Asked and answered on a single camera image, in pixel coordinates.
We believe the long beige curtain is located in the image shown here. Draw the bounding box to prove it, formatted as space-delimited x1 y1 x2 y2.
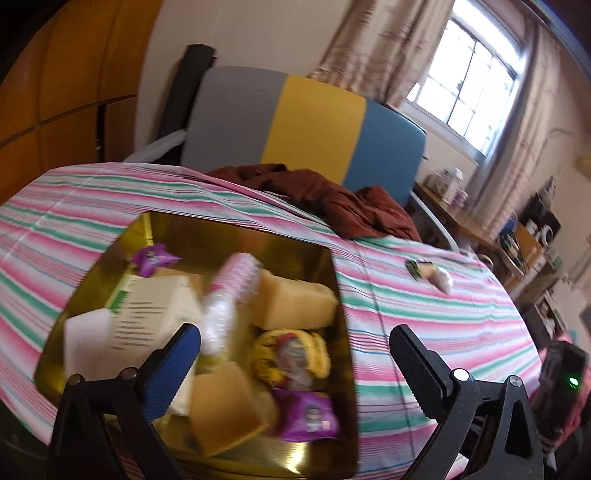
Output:
462 23 583 241

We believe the dark red jacket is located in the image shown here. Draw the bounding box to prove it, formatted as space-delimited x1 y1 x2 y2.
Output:
205 162 423 241

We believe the yellow sponge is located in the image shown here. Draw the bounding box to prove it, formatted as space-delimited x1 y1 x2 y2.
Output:
252 270 339 330
190 361 271 457

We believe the cardboard box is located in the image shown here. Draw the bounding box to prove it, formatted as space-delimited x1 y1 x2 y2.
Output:
104 273 204 354

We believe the beige patterned curtain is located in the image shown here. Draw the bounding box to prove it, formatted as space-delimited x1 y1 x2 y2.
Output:
307 0 458 109

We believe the wooden wardrobe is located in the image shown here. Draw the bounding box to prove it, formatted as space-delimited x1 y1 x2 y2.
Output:
0 0 164 204

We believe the wooden desk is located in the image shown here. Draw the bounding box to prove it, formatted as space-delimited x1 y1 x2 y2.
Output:
413 182 499 259

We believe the barred window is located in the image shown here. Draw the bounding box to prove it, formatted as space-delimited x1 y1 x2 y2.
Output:
402 4 527 158

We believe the black rolled mat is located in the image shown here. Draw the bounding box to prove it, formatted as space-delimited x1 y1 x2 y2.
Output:
159 44 218 139

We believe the pink red clothing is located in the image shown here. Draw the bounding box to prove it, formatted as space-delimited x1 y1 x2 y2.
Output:
554 401 591 446

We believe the grey yellow blue chair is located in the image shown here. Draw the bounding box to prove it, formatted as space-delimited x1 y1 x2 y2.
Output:
182 66 426 208

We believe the purple snack packet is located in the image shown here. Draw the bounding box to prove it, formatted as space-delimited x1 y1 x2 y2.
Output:
272 388 340 441
129 244 182 278

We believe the gold metal tin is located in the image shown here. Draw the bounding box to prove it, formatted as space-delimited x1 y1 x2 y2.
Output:
34 212 361 478

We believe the clear snack packet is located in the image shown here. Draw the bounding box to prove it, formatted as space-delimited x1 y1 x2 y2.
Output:
405 258 453 295

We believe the striped tablecloth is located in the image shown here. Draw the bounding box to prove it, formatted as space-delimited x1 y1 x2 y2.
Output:
0 161 546 480

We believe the grey metal rail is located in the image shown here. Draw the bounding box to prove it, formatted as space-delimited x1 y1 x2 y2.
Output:
409 191 460 252

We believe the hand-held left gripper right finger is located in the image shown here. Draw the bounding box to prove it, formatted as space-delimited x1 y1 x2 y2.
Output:
389 324 546 480

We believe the pink hair roller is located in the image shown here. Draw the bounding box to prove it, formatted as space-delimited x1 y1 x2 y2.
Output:
210 252 264 301

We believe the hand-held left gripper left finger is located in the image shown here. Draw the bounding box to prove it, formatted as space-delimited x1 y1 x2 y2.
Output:
46 323 201 480

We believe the white carton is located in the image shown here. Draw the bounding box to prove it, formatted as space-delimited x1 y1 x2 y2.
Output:
441 167 465 204

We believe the yellow round snack packet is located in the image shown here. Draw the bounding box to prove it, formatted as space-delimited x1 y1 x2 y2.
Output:
252 329 331 388

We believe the white plastic bundle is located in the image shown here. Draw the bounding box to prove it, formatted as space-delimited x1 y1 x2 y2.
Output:
201 291 243 356

